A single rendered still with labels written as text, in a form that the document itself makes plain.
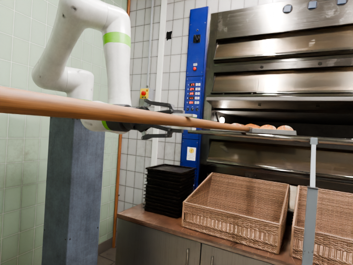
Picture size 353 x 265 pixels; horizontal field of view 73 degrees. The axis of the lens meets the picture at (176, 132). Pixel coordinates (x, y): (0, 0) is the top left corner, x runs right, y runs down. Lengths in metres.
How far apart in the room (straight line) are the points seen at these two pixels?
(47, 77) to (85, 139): 0.34
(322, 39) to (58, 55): 1.57
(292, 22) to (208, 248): 1.55
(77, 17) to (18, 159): 1.04
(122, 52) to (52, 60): 0.33
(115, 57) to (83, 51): 1.08
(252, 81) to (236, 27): 0.44
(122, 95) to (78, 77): 0.41
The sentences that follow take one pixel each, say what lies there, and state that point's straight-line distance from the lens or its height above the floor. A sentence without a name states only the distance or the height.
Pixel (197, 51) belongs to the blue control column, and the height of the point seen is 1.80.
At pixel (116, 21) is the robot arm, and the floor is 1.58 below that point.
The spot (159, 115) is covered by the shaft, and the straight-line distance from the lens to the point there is 0.55.
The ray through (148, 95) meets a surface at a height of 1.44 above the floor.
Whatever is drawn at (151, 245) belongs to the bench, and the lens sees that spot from 1.65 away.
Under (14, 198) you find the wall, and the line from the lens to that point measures 1.83.
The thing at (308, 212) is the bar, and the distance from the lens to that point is 1.25.
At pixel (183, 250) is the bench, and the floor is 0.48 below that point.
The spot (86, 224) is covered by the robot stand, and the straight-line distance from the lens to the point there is 1.42.
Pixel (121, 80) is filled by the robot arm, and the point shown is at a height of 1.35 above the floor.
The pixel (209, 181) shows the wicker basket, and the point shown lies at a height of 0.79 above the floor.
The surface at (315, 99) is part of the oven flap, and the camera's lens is 1.67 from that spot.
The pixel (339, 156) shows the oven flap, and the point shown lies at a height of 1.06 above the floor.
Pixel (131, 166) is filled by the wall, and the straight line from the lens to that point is 2.31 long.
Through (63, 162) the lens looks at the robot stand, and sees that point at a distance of 1.32.
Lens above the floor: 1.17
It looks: 1 degrees down
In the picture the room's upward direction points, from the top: 4 degrees clockwise
